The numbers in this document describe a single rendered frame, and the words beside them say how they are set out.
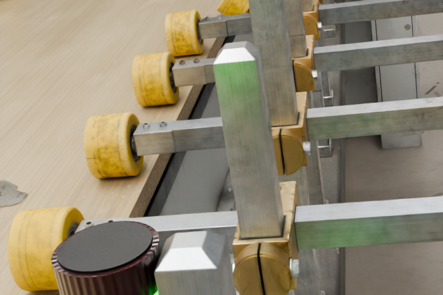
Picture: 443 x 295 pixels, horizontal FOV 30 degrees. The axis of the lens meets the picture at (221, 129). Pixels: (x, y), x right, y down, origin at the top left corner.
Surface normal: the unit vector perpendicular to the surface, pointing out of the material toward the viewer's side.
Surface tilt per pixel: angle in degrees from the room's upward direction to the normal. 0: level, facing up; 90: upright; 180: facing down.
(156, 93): 102
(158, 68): 46
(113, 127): 36
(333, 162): 0
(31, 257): 73
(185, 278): 90
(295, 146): 90
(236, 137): 90
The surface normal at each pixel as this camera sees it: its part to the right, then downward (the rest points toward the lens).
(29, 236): -0.20, -0.38
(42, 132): -0.15, -0.92
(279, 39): -0.14, 0.39
